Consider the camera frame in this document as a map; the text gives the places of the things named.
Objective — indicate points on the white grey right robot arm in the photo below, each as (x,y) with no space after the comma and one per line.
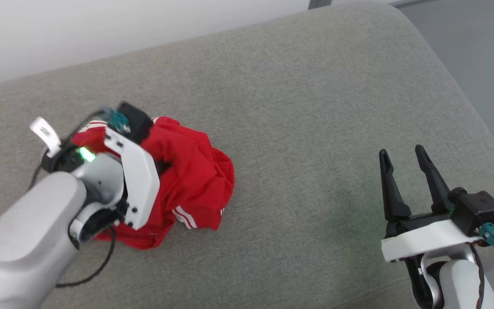
(461,279)

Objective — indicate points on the grey fabric sofa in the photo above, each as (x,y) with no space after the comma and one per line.
(294,128)

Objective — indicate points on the dark grey post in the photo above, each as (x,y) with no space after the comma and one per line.
(319,3)

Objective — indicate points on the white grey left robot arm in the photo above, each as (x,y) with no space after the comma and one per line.
(28,231)

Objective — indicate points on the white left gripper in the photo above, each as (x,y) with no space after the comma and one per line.
(137,180)

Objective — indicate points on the red and white garment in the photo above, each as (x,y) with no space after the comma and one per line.
(191,171)

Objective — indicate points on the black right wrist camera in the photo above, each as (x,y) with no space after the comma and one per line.
(478,210)

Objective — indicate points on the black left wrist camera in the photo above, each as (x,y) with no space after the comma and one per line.
(135,120)

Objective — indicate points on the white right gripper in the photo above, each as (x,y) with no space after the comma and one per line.
(427,240)

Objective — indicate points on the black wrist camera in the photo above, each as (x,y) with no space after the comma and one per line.
(478,210)
(135,120)

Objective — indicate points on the teal left camera connector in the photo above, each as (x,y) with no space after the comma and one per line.
(116,118)

